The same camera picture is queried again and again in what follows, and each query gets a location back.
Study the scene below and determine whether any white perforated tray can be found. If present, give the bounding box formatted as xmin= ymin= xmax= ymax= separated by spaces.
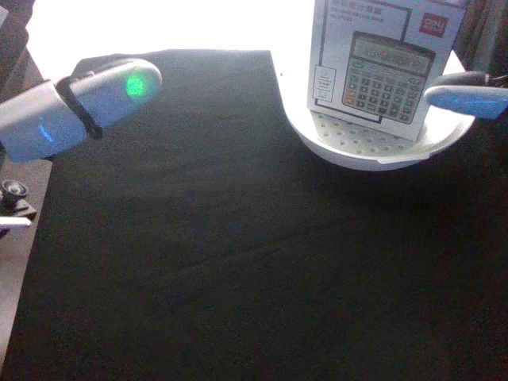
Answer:
xmin=273 ymin=49 xmax=477 ymax=172

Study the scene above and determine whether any white calculator box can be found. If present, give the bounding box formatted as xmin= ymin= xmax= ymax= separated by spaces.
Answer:
xmin=306 ymin=0 xmax=470 ymax=141

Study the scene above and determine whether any black table cloth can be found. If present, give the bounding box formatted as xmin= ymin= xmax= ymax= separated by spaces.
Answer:
xmin=0 ymin=49 xmax=508 ymax=381

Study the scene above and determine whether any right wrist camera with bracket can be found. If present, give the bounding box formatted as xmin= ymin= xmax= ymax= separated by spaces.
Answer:
xmin=0 ymin=179 xmax=39 ymax=239

